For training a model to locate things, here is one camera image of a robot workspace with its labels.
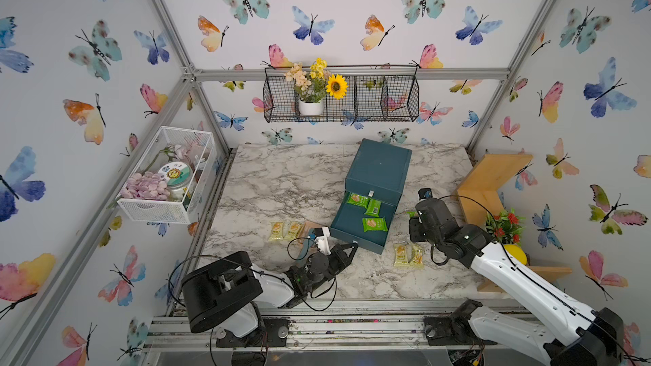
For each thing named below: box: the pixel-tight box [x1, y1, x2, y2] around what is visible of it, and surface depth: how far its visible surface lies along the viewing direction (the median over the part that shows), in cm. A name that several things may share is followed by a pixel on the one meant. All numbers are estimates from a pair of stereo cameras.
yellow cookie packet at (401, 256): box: [393, 243, 411, 267], surface depth 88 cm
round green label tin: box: [157, 160, 194, 192], surface depth 67 cm
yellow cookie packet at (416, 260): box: [408, 244, 425, 268], surface depth 88 cm
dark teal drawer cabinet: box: [344, 138, 412, 203], surface depth 87 cm
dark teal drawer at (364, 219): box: [328, 190, 401, 256], surface depth 90 cm
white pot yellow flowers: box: [283, 57, 349, 117], surface depth 86 cm
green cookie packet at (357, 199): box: [345, 191, 369, 209], surface depth 94 cm
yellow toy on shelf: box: [503, 244, 529, 267], surface depth 72 cm
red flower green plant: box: [485, 207, 527, 245], surface depth 75 cm
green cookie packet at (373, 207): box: [364, 197, 382, 218], surface depth 92 cm
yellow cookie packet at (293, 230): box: [283, 221, 304, 240], surface depth 95 cm
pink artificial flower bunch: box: [119, 171, 171, 201], surface depth 61 cm
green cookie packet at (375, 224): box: [361, 216, 389, 233], surface depth 88 cm
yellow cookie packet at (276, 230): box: [268, 220, 285, 241], surface depth 95 cm
